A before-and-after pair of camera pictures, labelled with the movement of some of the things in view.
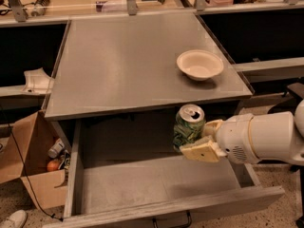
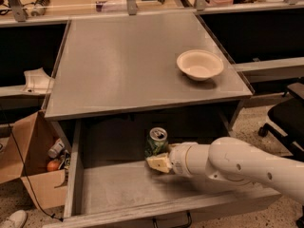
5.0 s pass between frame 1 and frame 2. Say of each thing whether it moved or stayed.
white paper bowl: stayed
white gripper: moved
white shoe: stayed
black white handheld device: stayed
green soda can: moved
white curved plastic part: stayed
